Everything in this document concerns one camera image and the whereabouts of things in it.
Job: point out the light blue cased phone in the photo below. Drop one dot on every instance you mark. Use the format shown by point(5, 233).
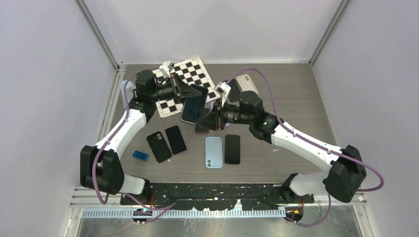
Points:
point(213, 152)

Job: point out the blue toy brick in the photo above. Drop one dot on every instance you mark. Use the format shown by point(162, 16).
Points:
point(140, 156)

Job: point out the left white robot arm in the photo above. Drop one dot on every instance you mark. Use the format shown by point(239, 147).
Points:
point(100, 164)

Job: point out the dark phone from lilac case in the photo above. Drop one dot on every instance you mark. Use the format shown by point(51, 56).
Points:
point(200, 129)

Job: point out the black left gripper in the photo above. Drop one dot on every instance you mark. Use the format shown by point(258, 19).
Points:
point(185, 91)

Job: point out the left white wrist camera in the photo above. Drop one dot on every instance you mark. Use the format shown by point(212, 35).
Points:
point(166, 68)

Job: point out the purple edged phone from case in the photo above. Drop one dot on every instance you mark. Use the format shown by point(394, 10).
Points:
point(175, 139)

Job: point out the black white chessboard mat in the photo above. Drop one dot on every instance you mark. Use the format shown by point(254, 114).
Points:
point(191, 71)

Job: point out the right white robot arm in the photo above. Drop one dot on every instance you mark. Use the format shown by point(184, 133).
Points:
point(341, 174)

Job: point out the black phone from blue case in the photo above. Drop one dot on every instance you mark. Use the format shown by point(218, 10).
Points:
point(232, 149)

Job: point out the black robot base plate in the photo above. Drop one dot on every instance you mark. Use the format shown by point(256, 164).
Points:
point(215, 196)

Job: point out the beige phone case with ring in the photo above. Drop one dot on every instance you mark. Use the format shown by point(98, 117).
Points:
point(245, 83)

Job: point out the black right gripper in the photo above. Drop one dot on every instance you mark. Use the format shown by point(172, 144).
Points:
point(210, 121)

